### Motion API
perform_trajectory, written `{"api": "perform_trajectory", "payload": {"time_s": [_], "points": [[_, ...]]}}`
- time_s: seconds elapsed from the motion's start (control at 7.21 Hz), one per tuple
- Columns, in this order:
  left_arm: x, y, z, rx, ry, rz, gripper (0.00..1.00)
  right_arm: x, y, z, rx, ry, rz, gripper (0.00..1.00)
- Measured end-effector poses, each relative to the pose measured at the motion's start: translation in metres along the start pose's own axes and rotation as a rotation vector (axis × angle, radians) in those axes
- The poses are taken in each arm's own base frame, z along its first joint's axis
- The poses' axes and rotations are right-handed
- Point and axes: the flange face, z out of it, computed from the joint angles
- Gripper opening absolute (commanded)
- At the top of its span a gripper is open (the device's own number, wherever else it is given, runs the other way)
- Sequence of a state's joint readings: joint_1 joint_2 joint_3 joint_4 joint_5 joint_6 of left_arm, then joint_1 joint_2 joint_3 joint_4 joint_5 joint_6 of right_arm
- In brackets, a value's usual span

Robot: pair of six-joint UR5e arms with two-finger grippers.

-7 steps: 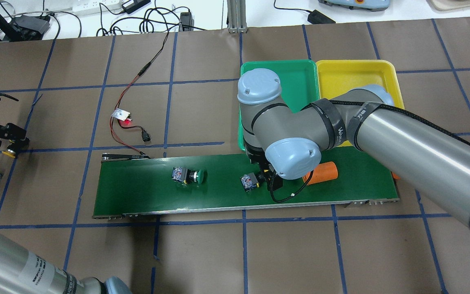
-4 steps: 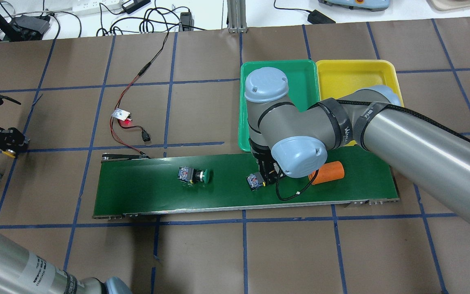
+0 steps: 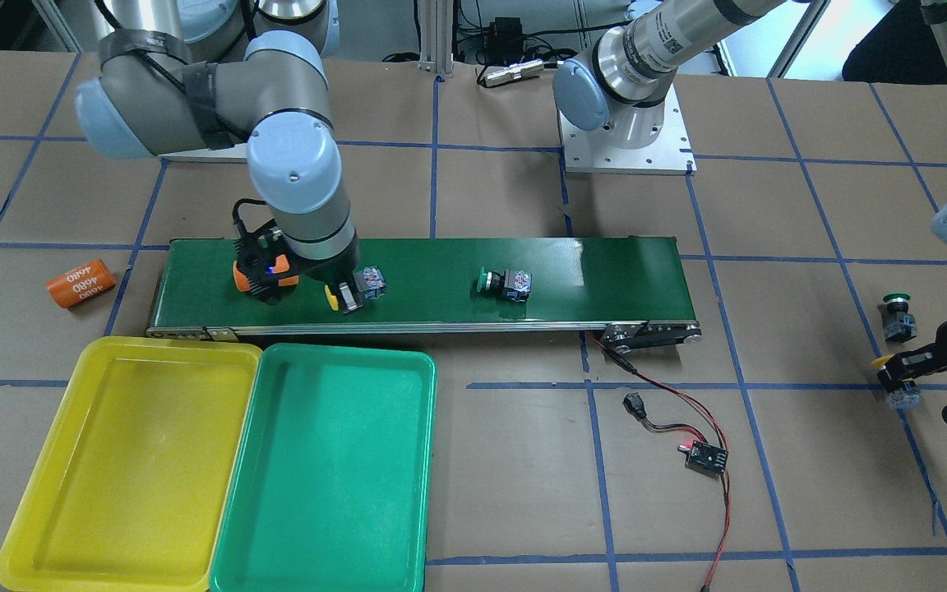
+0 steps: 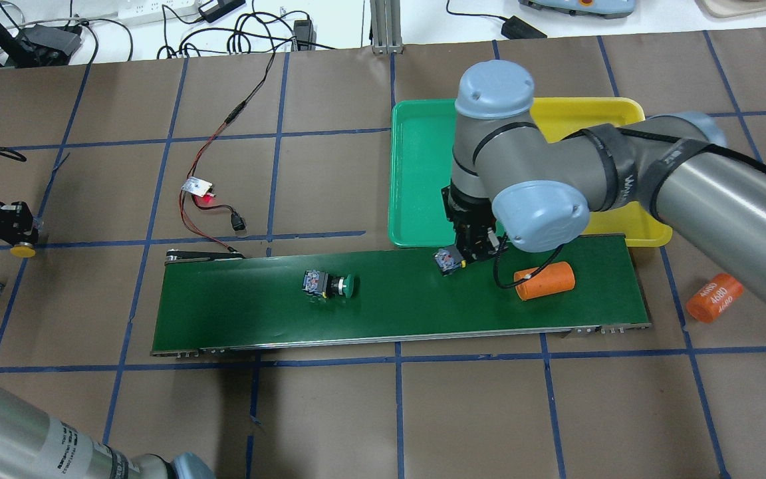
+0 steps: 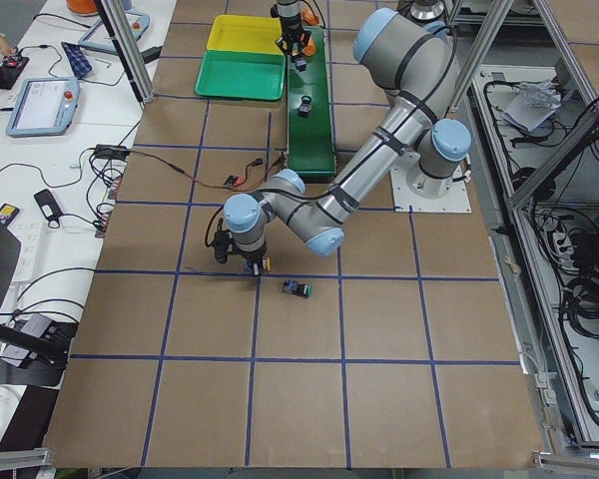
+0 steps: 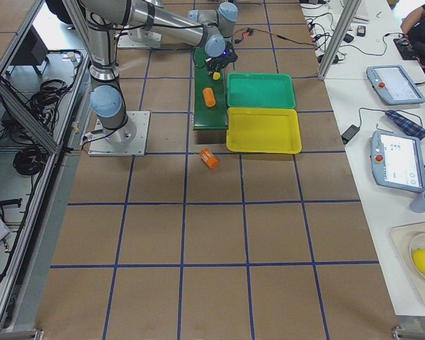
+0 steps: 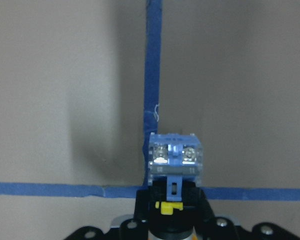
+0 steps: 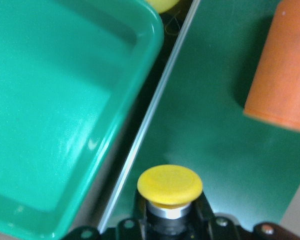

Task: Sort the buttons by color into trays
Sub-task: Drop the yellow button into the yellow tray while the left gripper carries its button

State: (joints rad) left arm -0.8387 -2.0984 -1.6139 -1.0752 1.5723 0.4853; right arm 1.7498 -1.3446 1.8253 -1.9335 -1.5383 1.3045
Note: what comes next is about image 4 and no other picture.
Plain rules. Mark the white power strip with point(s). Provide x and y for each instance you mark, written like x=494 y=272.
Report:
x=142 y=12

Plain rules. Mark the aluminium frame post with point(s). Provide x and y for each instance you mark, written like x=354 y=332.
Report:
x=385 y=27

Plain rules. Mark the orange cylinder with 4680 print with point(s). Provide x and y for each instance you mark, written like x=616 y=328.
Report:
x=714 y=298

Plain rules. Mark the green plastic tray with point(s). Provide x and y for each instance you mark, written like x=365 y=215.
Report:
x=422 y=136

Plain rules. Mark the yellow push button switch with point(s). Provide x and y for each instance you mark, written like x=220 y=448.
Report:
x=448 y=260

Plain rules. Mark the blue teach pendant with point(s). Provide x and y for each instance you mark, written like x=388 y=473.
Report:
x=603 y=9

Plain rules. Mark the green push button switch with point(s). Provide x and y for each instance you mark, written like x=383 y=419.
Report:
x=317 y=283

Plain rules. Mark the black power adapter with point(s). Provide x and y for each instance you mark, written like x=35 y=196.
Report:
x=212 y=11

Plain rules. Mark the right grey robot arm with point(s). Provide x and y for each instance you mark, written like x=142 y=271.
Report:
x=511 y=186

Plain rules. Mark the green conveyor belt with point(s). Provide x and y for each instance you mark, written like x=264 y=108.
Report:
x=212 y=303

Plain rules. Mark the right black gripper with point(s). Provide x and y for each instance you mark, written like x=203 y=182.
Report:
x=471 y=211

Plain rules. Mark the plain orange cylinder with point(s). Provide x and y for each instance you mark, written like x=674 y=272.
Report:
x=555 y=278

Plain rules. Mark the black camera stand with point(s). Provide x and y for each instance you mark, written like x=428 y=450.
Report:
x=39 y=45

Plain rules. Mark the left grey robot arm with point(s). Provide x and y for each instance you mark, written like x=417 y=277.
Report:
x=35 y=444

